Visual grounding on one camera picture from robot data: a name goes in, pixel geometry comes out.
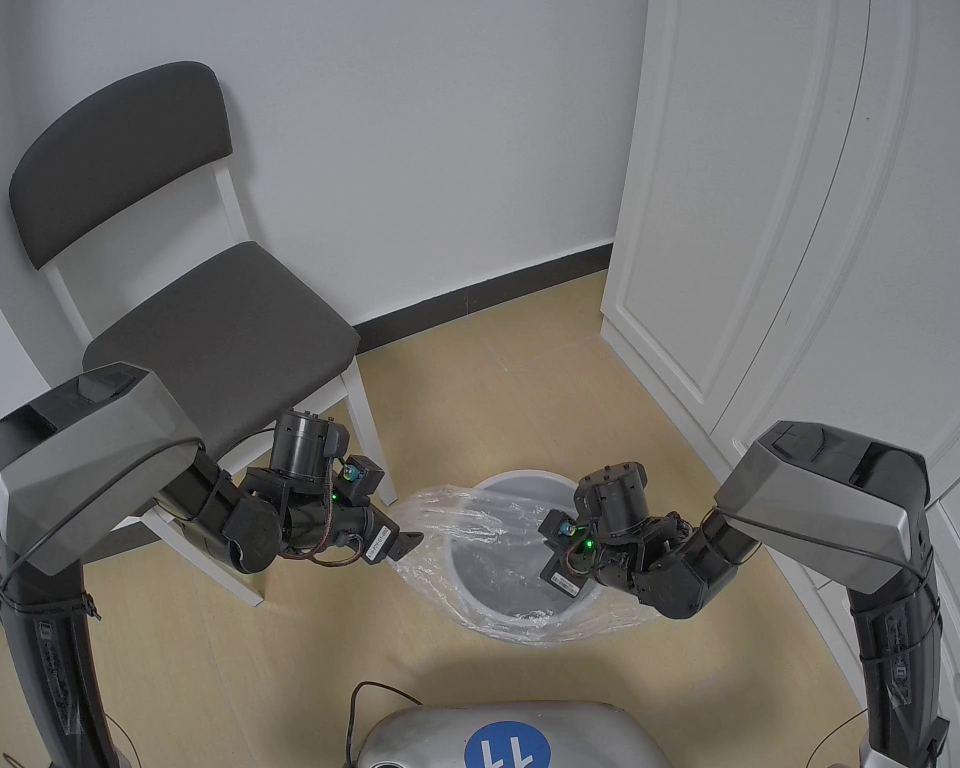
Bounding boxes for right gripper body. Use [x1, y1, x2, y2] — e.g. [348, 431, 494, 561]
[540, 538, 637, 600]

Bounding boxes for grey padded white chair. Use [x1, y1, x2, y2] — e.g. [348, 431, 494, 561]
[7, 61, 399, 607]

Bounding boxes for clear plastic bag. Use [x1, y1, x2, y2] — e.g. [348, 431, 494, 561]
[386, 483, 661, 648]

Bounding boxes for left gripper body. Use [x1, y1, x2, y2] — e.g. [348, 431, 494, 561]
[288, 498, 402, 564]

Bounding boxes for thin black cable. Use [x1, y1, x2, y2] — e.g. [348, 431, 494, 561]
[795, 708, 871, 768]

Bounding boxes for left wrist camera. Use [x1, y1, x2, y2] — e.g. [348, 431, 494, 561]
[337, 453, 385, 505]

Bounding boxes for white trash bin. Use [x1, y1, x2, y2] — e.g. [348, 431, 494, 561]
[447, 470, 605, 640]

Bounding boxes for white wardrobe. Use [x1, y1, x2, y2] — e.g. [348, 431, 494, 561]
[600, 0, 960, 751]

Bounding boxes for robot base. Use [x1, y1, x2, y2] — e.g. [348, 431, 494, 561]
[362, 701, 665, 768]

